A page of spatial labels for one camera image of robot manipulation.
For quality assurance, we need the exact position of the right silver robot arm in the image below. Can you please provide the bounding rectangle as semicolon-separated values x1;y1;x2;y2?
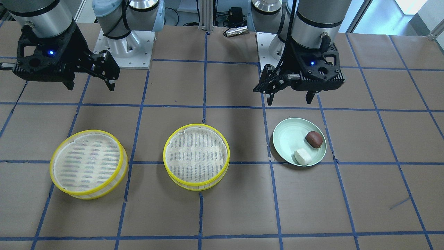
1;0;165;91

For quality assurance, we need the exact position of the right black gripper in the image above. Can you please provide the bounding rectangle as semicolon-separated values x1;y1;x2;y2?
12;21;120;91

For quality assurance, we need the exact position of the yellow steamer basket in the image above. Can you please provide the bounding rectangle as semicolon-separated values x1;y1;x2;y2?
162;124;230;191
49;130;128;200

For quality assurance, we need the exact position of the silver cylindrical connector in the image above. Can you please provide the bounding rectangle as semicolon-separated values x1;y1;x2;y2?
223;26;249;38

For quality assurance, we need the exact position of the brown bun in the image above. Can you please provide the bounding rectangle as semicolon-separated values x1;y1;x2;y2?
305;130;324;149

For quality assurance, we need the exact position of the aluminium frame post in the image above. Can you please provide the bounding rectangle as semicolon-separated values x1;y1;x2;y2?
198;0;215;33

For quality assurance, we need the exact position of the pale green plate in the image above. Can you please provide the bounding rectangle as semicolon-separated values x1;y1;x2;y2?
272;118;327;167

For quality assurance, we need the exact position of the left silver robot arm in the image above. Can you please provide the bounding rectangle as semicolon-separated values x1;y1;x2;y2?
247;0;351;106

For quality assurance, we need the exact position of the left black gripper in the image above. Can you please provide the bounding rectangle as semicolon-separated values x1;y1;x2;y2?
253;39;346;106

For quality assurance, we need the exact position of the white bun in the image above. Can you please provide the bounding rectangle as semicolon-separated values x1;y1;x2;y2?
293;148;312;166

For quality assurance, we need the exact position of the black power adapter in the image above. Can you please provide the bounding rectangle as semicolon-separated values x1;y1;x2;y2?
227;7;243;26

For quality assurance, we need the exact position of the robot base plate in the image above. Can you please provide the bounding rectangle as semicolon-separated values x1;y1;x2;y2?
93;31;156;69
256;33;284;67

